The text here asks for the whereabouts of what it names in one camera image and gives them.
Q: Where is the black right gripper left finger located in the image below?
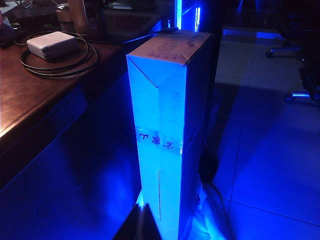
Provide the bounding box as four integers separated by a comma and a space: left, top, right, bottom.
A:
112, 203, 145, 240

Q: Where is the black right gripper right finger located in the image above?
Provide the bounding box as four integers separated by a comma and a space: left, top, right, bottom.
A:
142, 203, 163, 240

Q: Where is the tall cardboard box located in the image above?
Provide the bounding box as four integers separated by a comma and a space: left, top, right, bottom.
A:
126, 29, 216, 240

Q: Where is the white plastic bag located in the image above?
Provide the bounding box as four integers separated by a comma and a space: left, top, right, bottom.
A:
136, 184, 227, 240

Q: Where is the brown wooden desk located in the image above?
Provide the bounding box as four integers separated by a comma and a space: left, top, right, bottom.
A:
0, 32, 161, 191

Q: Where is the white power adapter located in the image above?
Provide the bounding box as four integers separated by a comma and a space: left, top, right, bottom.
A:
26, 31, 80, 60

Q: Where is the blue lit acrylic panel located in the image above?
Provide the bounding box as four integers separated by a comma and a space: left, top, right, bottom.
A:
172, 0, 202, 33

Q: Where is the metal thermos bottle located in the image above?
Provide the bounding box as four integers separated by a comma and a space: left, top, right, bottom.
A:
55, 3, 76, 33

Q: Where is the coiled black cable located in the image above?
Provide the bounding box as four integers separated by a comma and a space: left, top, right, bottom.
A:
19, 31, 99, 80

